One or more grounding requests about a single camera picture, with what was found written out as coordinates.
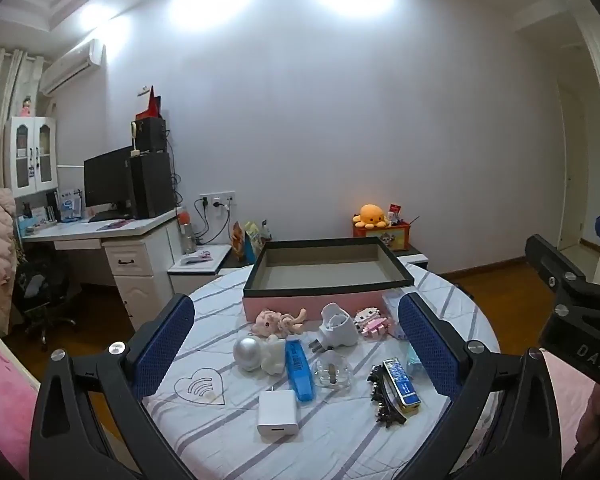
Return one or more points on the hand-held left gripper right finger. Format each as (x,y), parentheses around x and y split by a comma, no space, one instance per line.
(425,345)

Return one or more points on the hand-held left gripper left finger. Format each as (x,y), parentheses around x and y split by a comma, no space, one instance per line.
(162,345)

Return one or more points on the blue and gold small box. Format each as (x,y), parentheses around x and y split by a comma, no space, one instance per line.
(402,387)

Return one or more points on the clear plastic case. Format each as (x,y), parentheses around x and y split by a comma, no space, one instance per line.
(391,305)

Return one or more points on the white cat block figure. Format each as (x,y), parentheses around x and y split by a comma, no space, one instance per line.
(372,322)

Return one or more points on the black hair clip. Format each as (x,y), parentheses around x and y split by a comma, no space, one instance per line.
(382,400)

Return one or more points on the white plug-in device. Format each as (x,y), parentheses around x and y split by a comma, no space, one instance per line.
(337,330)

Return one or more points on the white astronaut toy silver head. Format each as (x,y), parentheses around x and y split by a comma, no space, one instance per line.
(252,352)

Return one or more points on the pink baby doll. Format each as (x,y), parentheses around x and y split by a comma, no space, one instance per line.
(275,322)

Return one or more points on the pink storage box black rim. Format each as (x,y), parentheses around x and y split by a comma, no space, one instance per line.
(320,270)

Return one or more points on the white charger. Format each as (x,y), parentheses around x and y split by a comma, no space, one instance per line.
(277,417)

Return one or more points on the white-top nightstand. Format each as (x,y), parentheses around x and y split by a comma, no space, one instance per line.
(190,285)

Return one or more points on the white door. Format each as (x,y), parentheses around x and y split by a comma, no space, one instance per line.
(570,170)

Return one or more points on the white desk with drawers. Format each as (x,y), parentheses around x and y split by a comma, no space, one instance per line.
(135,260)

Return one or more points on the pink and white packet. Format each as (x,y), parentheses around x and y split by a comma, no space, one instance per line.
(197,258)

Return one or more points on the clear bottle with orange cap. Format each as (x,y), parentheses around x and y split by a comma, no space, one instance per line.
(186,235)

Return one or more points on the red and yellow toy box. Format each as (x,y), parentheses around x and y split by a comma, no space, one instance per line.
(380,237)

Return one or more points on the orange snack bag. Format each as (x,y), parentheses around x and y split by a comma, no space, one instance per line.
(237,242)

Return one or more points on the red snack pack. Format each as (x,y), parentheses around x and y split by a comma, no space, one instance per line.
(395,214)

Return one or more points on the yellow and blue snack bag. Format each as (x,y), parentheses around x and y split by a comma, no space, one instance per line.
(252,245)

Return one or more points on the black office chair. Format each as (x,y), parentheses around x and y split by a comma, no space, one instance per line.
(40,285)

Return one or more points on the orange octopus plush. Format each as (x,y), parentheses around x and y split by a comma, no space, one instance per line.
(371,216)

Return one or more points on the black keyboard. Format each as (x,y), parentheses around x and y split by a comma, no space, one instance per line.
(107,216)

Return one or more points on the pale snack bag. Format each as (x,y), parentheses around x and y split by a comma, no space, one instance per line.
(266,232)

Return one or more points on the black computer tower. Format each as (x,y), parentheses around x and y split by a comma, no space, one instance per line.
(152,185)

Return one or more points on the blue and white box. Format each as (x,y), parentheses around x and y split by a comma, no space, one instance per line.
(71,205)

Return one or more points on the black computer monitor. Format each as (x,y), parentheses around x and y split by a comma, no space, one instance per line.
(107,177)

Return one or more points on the black speaker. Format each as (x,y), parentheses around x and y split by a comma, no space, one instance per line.
(152,135)

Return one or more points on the small yellow round gadget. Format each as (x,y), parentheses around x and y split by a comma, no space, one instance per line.
(136,132)

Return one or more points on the white glass-door cabinet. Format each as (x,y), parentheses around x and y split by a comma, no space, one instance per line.
(30,155)

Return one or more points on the red paper bag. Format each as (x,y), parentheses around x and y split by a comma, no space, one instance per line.
(152,102)

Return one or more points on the small pink doll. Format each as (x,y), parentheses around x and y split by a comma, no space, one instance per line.
(27,107)

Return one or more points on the white curtain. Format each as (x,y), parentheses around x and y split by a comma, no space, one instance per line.
(0,110)

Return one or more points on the white air conditioner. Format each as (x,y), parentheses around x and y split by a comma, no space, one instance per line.
(70,67)

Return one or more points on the white wall socket strip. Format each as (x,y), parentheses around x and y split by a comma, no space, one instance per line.
(217,200)

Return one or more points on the pink padded bed frame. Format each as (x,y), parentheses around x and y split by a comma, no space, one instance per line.
(5,410)

